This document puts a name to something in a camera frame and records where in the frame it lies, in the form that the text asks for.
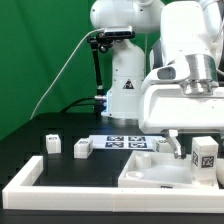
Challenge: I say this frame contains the black base cables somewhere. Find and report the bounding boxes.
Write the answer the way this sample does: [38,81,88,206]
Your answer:
[60,96,108,114]

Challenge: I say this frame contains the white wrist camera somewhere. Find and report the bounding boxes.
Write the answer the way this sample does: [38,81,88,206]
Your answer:
[142,59,190,88]

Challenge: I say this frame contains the white U-shaped obstacle fence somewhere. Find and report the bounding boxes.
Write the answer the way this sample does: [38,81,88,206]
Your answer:
[2,156,224,213]

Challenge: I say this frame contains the white camera cable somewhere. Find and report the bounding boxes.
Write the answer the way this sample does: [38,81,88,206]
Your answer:
[29,28,106,120]

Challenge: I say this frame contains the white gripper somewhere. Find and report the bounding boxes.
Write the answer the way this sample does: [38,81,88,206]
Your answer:
[138,84,224,159]

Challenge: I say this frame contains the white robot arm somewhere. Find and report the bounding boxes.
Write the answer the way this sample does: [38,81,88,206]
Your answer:
[90,0,224,158]

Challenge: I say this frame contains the white square tabletop part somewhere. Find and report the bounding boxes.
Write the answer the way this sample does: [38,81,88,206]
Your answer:
[118,151,219,189]

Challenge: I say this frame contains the black camera on mount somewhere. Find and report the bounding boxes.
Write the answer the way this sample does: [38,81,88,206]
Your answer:
[104,31,135,39]

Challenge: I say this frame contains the fiducial marker sheet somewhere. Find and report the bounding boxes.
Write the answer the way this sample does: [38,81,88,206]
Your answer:
[89,135,163,149]

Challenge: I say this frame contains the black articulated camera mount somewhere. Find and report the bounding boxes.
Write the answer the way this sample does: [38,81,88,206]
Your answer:
[87,35,112,118]

